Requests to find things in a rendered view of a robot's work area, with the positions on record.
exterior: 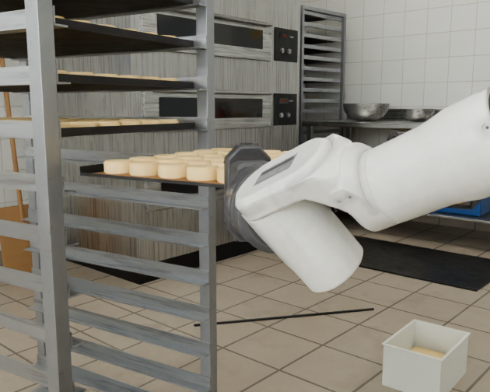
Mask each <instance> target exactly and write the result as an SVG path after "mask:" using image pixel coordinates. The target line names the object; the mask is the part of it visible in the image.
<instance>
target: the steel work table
mask: <svg viewBox="0 0 490 392"><path fill-rule="evenodd" d="M441 110H443V109H435V112H434V114H433V116H435V115H436V114H437V113H439V112H440V111H441ZM433 116H432V117H433ZM425 122H426V121H424V122H411V121H409V120H407V119H405V118H404V116H403V115H402V113H401V109H388V111H387V112H386V113H385V115H384V116H383V117H382V118H380V119H378V120H375V121H355V120H353V119H351V118H350V117H348V116H347V120H332V121H303V126H307V141H309V140H311V139H313V126H316V127H344V128H346V138H347V139H349V140H350V141H351V140H352V128H399V129H414V128H416V127H418V126H420V125H421V124H423V123H425ZM426 215H427V216H432V217H439V218H445V219H456V220H462V221H468V222H479V223H485V224H490V212H488V213H486V214H484V215H482V216H479V217H475V216H469V215H456V214H450V213H443V212H430V213H428V214H426Z"/></svg>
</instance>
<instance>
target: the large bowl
mask: <svg viewBox="0 0 490 392"><path fill-rule="evenodd" d="M389 106H390V103H343V109H344V112H345V113H346V114H347V116H348V117H350V118H351V119H353V120H355V121H375V120H378V119H380V118H382V117H383V116H384V115H385V113H386V112H387V111H388V109H389Z"/></svg>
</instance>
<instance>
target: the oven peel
mask: <svg viewBox="0 0 490 392"><path fill-rule="evenodd" d="M4 67H5V59H4V58H0V68H4ZM4 97H5V109H6V116H7V117H12V113H11V107H10V101H9V92H4ZM9 140H10V145H11V152H12V164H13V169H14V172H19V167H18V162H17V155H16V144H15V138H9ZM16 193H17V200H18V205H16V206H9V207H4V208H0V219H4V220H9V221H13V222H23V223H28V224H30V221H24V220H21V219H24V218H28V208H29V204H26V205H24V204H23V198H22V192H21V190H18V189H16ZM0 245H1V251H2V262H3V267H7V268H13V269H16V270H20V271H26V272H29V273H32V267H33V262H32V252H30V251H26V250H23V249H26V248H29V247H30V242H29V240H21V239H16V238H12V237H7V236H0Z"/></svg>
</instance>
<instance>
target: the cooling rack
mask: <svg viewBox="0 0 490 392"><path fill-rule="evenodd" d="M305 10H306V11H310V12H317V13H321V14H325V15H329V16H337V17H341V18H342V17H345V14H344V13H340V12H334V11H330V10H326V9H319V8H315V7H312V6H308V5H300V54H299V145H302V143H303V70H304V23H305V22H308V23H310V22H316V21H322V20H328V19H322V18H318V17H313V16H306V15H305Z"/></svg>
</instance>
